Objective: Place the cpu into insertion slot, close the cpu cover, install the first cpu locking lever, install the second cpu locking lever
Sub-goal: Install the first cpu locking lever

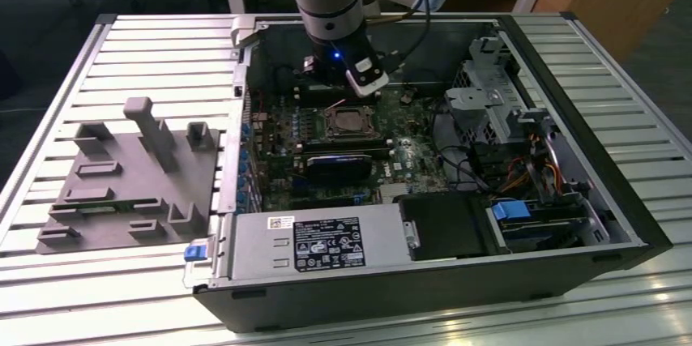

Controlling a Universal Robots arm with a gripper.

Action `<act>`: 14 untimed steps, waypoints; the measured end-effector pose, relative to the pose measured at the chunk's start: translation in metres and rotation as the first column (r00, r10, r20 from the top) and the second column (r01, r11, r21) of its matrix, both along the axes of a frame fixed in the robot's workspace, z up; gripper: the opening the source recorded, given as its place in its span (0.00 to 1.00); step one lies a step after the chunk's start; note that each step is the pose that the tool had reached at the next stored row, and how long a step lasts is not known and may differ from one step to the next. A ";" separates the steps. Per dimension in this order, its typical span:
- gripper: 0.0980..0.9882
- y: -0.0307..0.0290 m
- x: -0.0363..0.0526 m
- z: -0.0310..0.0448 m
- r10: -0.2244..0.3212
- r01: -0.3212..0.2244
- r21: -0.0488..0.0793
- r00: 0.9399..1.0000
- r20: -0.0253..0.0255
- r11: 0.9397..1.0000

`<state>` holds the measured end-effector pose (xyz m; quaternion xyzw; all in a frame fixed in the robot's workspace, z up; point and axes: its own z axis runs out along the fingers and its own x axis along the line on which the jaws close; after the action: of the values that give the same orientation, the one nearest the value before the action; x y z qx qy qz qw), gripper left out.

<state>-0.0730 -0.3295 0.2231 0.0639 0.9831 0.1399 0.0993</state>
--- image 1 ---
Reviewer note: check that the grey power supply unit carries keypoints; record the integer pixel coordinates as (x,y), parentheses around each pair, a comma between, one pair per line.
(253,249)

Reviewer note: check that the black hard disk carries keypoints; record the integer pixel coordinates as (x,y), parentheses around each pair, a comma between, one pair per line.
(540,236)

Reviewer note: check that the CPU socket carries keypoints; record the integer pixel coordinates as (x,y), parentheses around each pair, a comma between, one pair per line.
(350,137)

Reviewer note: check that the blue disk carrier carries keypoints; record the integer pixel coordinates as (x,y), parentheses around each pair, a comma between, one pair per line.
(510,210)

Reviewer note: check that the black drive bay box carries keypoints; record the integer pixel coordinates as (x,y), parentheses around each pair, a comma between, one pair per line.
(448,224)

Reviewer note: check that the blue case latch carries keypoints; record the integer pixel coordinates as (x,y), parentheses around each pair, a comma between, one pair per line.
(196,253)

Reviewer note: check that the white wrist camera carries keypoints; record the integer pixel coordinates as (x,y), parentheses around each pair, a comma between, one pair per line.
(368,76)

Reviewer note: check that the black RAM slot bank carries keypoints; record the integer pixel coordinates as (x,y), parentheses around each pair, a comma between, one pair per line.
(310,99)
(345,145)

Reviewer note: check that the black graphics card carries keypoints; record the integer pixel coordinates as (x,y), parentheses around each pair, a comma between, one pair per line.
(337,169)

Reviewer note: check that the grey metal drive cage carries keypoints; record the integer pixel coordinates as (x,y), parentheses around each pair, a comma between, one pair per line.
(476,117)

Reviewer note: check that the grey case side latch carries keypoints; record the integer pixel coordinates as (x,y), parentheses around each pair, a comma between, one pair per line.
(240,32)

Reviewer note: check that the black open PC case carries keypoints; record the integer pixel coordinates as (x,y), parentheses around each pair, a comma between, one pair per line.
(378,305)

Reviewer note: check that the green motherboard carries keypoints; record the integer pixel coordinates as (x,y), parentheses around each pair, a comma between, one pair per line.
(416,151)

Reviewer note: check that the silver chipset heatsink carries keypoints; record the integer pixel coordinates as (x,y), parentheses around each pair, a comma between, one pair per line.
(394,193)

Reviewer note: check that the grey parts rack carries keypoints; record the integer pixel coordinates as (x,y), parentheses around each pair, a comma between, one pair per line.
(134,200)

